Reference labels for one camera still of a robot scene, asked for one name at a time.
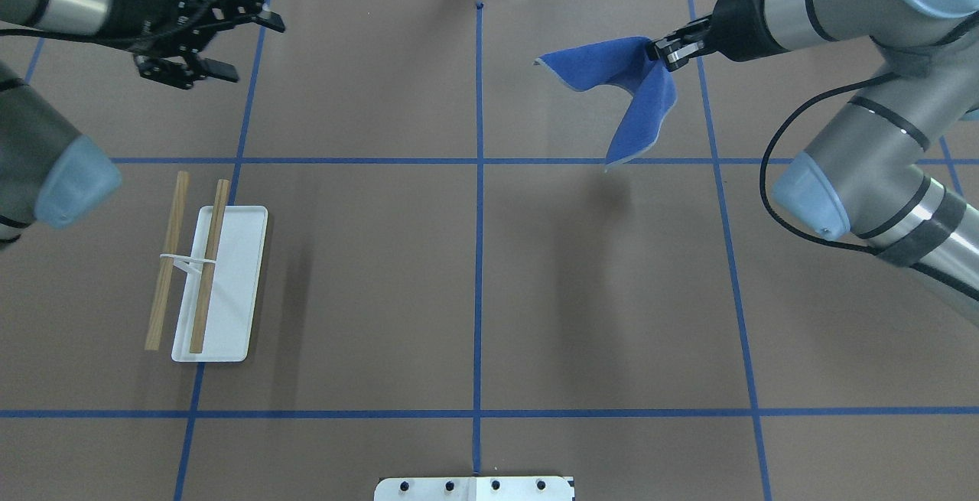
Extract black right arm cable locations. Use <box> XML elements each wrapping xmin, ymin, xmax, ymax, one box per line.
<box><xmin>759</xmin><ymin>73</ymin><xmax>899</xmax><ymax>255</ymax></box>

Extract blue towel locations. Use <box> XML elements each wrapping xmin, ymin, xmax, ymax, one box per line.
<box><xmin>534</xmin><ymin>37</ymin><xmax>678</xmax><ymax>170</ymax></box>

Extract brown paper table cover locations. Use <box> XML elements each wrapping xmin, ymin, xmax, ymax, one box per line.
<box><xmin>1</xmin><ymin>0</ymin><xmax>978</xmax><ymax>500</ymax></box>

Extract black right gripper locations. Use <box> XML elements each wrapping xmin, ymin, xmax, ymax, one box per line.
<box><xmin>652</xmin><ymin>0</ymin><xmax>769</xmax><ymax>72</ymax></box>

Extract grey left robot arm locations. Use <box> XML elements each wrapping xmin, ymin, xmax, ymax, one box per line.
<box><xmin>1</xmin><ymin>0</ymin><xmax>286</xmax><ymax>248</ymax></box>

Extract white wooden towel rack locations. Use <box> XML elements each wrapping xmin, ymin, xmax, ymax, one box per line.
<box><xmin>144</xmin><ymin>171</ymin><xmax>269</xmax><ymax>363</ymax></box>

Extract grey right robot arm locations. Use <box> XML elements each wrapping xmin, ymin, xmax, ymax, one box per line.
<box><xmin>647</xmin><ymin>0</ymin><xmax>978</xmax><ymax>324</ymax></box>

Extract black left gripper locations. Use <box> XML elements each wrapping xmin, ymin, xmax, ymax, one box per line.
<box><xmin>115</xmin><ymin>0</ymin><xmax>286</xmax><ymax>89</ymax></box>

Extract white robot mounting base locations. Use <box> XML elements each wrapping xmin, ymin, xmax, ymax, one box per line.
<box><xmin>373</xmin><ymin>476</ymin><xmax>576</xmax><ymax>500</ymax></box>

